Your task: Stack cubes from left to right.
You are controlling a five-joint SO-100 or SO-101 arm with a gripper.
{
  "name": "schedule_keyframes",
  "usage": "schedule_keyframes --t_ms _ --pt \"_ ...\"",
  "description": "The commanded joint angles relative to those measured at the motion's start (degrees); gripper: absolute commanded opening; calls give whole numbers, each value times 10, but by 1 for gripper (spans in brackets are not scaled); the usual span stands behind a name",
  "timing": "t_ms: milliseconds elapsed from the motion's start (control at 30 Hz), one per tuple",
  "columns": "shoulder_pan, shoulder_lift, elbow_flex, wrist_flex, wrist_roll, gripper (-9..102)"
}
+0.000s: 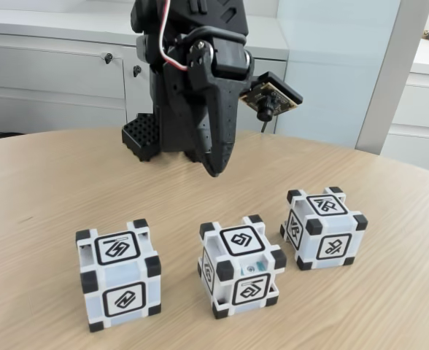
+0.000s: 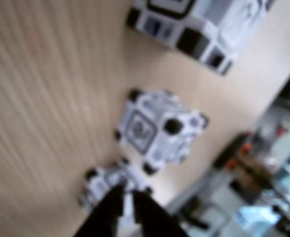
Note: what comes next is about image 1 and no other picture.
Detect white cube nested diamond symbol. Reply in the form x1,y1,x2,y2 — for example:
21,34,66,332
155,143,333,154
196,214,287,321

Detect white cube angular letter symbol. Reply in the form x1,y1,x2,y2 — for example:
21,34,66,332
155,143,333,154
279,186,368,271

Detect white cube zigzag symbol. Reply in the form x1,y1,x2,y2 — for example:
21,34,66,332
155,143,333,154
74,218,163,324

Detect grey low cabinet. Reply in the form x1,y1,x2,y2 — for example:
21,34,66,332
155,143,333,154
0,20,288,142

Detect bare camera circuit board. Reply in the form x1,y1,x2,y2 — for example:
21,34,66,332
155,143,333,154
239,71,304,123

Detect red and white servo cable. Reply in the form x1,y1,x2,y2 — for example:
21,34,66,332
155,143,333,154
155,0,190,72

